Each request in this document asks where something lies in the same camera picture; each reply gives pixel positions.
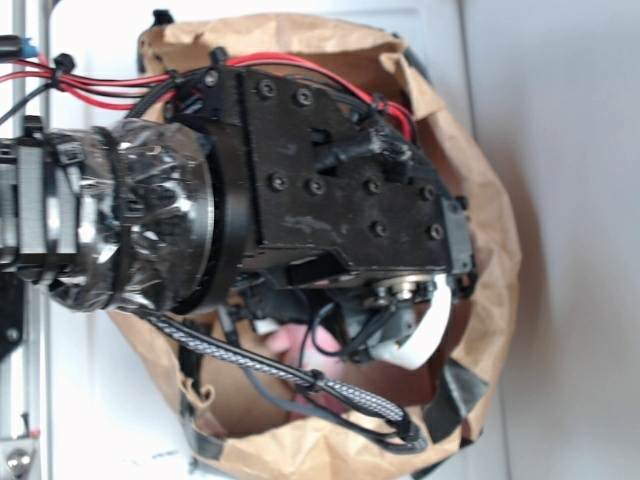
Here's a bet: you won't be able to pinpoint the aluminium frame rail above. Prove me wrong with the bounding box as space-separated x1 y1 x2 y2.
1 1 51 479

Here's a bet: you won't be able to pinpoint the braided sleeved cable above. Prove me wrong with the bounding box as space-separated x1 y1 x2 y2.
142 309 431 449

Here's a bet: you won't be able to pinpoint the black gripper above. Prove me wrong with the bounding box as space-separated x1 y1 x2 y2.
165 67 476 370

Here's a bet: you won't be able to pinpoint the brown paper bag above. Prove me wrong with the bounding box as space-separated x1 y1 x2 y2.
112 13 521 479

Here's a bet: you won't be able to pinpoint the red and black wires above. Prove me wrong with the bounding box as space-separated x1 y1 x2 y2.
0 47 419 146

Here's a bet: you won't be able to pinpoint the pink plush bunny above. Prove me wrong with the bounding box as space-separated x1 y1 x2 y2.
265 324 347 414

